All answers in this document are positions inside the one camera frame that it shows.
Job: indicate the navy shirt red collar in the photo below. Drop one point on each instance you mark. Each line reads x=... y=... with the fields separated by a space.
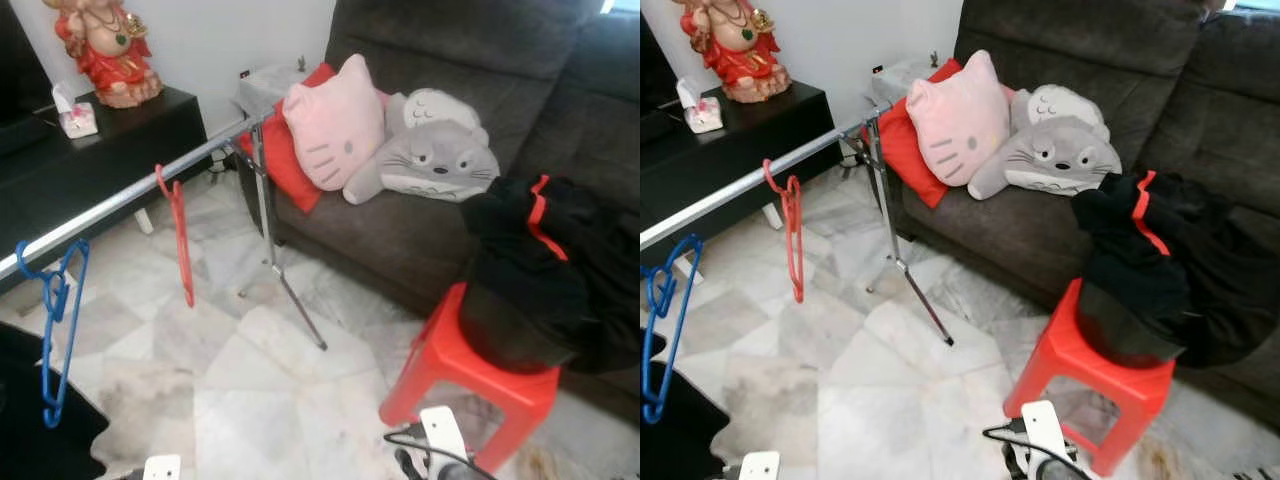
x=510 y=240
x=1120 y=240

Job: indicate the blue plastic hanger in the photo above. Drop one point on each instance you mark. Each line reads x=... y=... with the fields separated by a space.
x=660 y=300
x=55 y=300

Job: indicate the red plastic hanger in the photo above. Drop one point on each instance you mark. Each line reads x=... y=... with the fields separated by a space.
x=180 y=240
x=792 y=235

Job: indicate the silver metal clothes rack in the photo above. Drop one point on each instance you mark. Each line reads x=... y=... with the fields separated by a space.
x=120 y=195
x=740 y=190

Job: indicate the white pink tissue box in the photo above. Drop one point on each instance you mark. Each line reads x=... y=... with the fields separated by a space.
x=703 y=115
x=78 y=120

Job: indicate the black TV console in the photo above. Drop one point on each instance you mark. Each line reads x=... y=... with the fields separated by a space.
x=100 y=150
x=740 y=130

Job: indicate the red seated figurine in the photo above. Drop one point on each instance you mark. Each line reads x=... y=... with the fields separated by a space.
x=740 y=50
x=105 y=55

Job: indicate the grey Totoro plush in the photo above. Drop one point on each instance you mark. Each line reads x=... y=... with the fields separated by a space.
x=1055 y=155
x=430 y=160

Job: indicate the red plastic stool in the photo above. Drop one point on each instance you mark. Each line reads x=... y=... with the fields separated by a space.
x=1060 y=370
x=440 y=370

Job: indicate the dark grey sofa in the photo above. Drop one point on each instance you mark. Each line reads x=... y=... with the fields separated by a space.
x=1080 y=50
x=450 y=60

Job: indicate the red cushion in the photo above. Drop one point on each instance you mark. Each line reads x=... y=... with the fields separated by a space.
x=905 y=160
x=285 y=175

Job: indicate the translucent plastic container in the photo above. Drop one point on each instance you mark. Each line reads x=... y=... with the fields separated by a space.
x=265 y=85
x=895 y=78

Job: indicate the pink cat face pillow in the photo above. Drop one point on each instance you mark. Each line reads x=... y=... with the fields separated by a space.
x=960 y=120
x=335 y=125

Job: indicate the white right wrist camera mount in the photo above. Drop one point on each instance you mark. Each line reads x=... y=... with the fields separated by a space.
x=440 y=430
x=1042 y=428

